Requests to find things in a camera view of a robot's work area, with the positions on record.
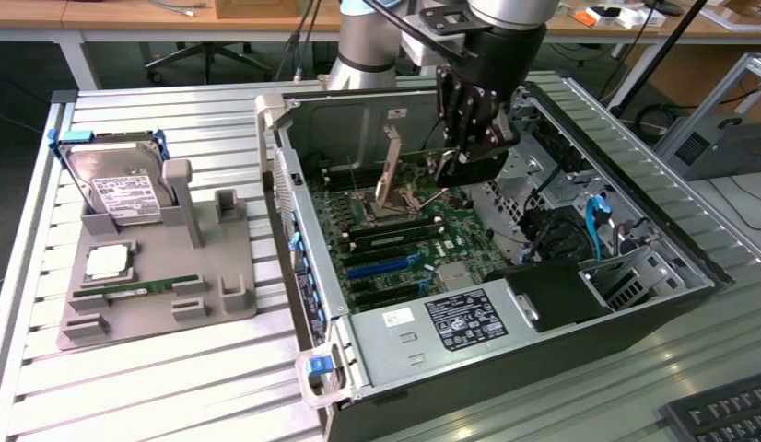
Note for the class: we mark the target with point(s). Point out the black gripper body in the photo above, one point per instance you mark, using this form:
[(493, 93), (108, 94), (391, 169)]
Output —
[(501, 55)]

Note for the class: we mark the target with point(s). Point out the graphics card with metal bracket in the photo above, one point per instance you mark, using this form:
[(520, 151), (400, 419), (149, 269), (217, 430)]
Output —
[(471, 172)]

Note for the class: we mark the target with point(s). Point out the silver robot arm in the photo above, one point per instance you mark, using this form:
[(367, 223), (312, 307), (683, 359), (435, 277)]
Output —
[(367, 46)]

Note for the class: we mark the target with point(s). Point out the orange white box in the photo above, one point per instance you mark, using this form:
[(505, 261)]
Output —
[(584, 17)]

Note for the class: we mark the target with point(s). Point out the silver drive cage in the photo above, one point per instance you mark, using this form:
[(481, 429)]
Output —
[(505, 207)]

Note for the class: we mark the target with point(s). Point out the metal socket cover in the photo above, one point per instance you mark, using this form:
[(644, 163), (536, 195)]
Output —
[(425, 198)]

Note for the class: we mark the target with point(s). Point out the thin locking lever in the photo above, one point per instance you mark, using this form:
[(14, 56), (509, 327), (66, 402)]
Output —
[(352, 177)]

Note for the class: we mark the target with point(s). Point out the green motherboard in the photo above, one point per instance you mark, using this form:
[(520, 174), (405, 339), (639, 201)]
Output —
[(459, 230)]

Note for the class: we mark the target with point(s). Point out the black RAM slot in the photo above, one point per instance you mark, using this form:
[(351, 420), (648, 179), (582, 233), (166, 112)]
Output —
[(340, 184), (339, 175), (385, 224)]

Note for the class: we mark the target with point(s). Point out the CPU socket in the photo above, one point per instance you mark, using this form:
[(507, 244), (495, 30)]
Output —
[(361, 207)]

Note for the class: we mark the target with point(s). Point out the black tripod pole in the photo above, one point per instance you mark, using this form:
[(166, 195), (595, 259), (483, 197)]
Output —
[(662, 50)]

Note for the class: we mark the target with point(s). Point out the black RAM stick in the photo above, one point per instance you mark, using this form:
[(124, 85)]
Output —
[(392, 238)]

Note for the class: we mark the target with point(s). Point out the wooden desk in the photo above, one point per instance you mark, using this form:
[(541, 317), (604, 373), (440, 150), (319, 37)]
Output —
[(675, 20), (22, 14)]

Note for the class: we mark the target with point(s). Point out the silver chipset heatsink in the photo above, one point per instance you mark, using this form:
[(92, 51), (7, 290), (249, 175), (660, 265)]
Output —
[(456, 276)]

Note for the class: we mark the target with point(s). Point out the black expansion slot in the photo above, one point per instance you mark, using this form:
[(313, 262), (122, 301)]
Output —
[(385, 297), (376, 257)]

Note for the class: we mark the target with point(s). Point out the black fan shroud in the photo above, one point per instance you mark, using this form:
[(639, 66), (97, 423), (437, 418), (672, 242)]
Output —
[(551, 294)]

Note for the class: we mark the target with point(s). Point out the gray computer box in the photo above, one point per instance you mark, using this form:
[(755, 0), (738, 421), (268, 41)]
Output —
[(723, 152)]

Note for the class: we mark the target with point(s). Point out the brown cardboard box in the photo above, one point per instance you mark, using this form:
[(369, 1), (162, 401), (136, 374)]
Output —
[(237, 9)]

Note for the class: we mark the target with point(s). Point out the black office chair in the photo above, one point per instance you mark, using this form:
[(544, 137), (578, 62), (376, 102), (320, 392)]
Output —
[(208, 55)]

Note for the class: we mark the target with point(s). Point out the gray power supply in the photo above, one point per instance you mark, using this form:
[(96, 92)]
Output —
[(404, 350)]

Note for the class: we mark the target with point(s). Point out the open black PC case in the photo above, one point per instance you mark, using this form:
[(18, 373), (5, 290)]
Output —
[(539, 368)]

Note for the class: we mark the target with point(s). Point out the hard disk with blue carrier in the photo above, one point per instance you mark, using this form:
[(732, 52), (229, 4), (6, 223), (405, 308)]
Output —
[(118, 184)]

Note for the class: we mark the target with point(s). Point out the gray parts rack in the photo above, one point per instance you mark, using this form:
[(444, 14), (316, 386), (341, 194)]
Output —
[(164, 258)]

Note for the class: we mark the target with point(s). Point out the blue case latch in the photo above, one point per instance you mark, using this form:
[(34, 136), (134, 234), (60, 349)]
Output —
[(317, 367)]

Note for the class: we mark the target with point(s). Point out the green RAM stick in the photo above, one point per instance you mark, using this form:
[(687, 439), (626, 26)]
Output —
[(133, 287)]

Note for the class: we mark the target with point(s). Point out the silver CPU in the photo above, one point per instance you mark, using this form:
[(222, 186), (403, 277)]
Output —
[(109, 262)]

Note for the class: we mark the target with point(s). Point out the black keyboard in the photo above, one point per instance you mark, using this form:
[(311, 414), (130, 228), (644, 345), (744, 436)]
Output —
[(723, 414)]

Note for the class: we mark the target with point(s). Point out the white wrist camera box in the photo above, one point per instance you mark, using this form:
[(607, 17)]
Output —
[(425, 50)]

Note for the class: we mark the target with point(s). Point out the aluminium frame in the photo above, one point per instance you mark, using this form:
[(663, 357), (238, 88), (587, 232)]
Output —
[(724, 87)]

